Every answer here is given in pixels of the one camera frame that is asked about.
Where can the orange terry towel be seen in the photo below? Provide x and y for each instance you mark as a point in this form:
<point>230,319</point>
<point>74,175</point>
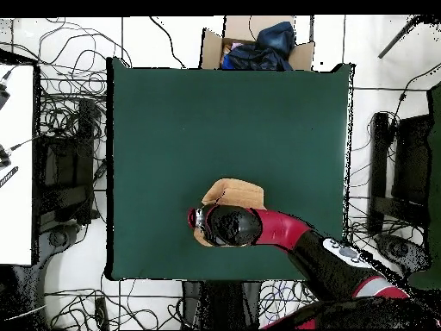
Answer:
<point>237,193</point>

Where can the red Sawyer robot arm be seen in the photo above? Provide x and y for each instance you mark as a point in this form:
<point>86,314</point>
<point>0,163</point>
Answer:
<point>275,227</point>

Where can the dark green table cloth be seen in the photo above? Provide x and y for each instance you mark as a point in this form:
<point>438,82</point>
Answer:
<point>275,138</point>

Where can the black power strip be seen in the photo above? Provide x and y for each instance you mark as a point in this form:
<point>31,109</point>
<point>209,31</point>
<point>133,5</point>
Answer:
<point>101,313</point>

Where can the black equipment rack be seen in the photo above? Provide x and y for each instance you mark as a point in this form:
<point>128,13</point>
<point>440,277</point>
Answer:
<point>65,165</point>

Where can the brown cardboard box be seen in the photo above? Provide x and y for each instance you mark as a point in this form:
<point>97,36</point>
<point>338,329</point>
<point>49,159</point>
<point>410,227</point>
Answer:
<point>210,51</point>

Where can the white side table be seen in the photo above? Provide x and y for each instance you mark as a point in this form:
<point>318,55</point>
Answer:
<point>15,207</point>

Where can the dark blue clothing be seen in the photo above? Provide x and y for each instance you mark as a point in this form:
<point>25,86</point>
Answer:
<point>272,48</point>

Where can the green cloth on neighbouring table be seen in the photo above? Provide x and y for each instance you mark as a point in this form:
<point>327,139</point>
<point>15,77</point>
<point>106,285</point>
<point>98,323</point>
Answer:
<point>434,172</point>

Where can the dark metal rod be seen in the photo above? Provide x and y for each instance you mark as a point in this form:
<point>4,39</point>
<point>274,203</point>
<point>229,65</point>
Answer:
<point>396,38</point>

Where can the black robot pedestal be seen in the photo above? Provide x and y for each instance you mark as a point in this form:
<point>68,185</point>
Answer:
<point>220,307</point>

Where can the black metal frame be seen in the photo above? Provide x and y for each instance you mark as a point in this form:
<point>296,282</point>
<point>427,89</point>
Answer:
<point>411,162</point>

